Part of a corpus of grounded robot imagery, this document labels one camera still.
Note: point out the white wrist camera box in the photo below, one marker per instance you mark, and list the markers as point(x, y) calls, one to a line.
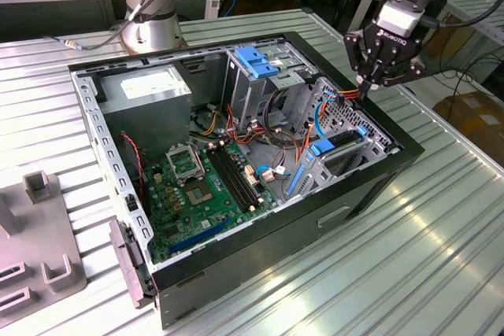
point(397, 17)

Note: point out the black case fan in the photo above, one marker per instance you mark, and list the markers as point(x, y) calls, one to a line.
point(132, 178)

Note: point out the black RAM slot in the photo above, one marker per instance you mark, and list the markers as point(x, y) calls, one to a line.
point(227, 179)
point(238, 179)
point(243, 178)
point(232, 179)

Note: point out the grey parts rack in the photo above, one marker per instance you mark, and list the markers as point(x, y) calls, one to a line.
point(39, 233)

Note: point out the green motherboard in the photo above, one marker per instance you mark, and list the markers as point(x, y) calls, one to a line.
point(185, 226)

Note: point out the metal optical drive cage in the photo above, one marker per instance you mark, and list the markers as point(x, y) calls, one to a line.
point(244, 100)

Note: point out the blue expansion slot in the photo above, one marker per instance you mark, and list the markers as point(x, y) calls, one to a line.
point(201, 235)

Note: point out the black open PC case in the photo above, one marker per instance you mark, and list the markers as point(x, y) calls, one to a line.
point(275, 253)

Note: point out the CPU socket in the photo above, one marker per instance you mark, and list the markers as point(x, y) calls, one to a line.
point(199, 193)

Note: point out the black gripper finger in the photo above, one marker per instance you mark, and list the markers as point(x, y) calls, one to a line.
point(411, 72)
point(354, 56)

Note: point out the grey power supply unit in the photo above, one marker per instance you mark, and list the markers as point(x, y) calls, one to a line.
point(145, 115)

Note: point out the white board power socket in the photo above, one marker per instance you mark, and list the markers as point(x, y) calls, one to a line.
point(250, 176)

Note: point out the brown cardboard box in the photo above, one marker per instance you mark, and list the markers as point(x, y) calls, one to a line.
point(472, 115)

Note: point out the metal slatted side table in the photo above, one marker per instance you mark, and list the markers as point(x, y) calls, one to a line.
point(484, 9)

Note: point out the hard disk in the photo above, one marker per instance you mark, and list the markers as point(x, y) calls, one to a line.
point(322, 148)

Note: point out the plastic case bezel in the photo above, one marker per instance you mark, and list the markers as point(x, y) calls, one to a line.
point(126, 261)

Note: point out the blue drive cage latch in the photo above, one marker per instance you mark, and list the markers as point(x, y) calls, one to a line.
point(252, 62)

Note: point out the blue plastic bay strip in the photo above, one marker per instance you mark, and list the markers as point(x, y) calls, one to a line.
point(296, 180)

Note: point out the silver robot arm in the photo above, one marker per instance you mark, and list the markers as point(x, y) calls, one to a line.
point(153, 33)

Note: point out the metal disk bay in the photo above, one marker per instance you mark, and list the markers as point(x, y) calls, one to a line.
point(378, 131)

